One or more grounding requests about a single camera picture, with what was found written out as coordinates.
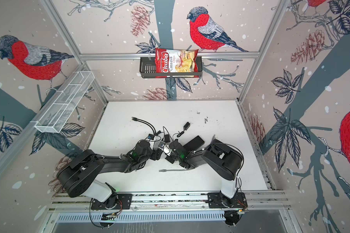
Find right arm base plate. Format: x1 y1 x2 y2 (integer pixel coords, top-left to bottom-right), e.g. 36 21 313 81
206 192 248 209

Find black wall basket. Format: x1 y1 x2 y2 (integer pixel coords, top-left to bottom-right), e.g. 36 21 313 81
139 56 203 79

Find black power adapter with cable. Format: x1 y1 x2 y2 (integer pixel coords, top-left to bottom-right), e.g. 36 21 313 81
146 126 173 143

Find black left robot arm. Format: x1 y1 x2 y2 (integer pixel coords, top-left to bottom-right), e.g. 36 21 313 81
56 139 159 209

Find white wire mesh shelf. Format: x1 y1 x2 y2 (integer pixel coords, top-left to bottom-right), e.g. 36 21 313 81
35 71 95 133

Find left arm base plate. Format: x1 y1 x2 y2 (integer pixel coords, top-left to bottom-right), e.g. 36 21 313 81
91 193 133 211

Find black ethernet cable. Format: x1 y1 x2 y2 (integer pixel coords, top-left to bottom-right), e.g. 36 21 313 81
131 116 157 137

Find red cassava chips bag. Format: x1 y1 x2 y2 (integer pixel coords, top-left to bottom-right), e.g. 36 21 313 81
155 48 202 78

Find aluminium mounting rail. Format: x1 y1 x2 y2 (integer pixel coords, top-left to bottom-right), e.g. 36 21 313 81
46 190 292 212

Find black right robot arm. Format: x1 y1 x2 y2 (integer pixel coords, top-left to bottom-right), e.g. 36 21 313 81
162 136 247 210

